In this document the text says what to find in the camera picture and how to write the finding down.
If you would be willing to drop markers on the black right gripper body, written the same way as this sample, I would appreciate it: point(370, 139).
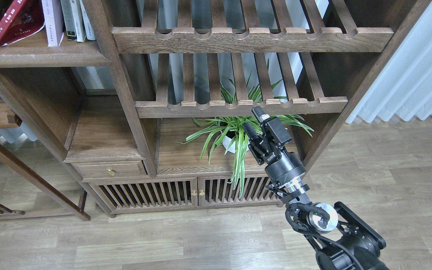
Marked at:
point(283, 168)

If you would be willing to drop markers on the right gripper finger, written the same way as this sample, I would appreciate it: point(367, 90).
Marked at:
point(250, 130)
point(260, 115)

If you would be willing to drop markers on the red textbook with photos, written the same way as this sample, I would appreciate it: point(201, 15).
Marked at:
point(22, 18)

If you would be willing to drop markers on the white lavender paperback book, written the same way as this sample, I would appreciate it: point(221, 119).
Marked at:
point(54, 21)

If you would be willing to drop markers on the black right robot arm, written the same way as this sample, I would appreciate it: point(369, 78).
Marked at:
point(341, 239)

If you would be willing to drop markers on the green spider plant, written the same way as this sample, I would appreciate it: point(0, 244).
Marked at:
point(231, 126)

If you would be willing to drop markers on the white plant pot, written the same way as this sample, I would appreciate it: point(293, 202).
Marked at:
point(230, 143)

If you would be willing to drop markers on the grey upright book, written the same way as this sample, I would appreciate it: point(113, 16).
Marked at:
point(68, 20)

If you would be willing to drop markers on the white upright book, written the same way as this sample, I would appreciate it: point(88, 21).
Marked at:
point(89, 31)
point(76, 9)

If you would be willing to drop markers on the dark wooden bookshelf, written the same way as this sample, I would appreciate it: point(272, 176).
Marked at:
point(125, 100)

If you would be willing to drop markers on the white upright book right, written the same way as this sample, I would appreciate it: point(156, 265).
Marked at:
point(89, 31)

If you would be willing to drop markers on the brass drawer knob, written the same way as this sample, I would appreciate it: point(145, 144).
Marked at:
point(111, 172)

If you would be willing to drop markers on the white pleated curtain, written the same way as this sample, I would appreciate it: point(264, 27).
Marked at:
point(404, 87)

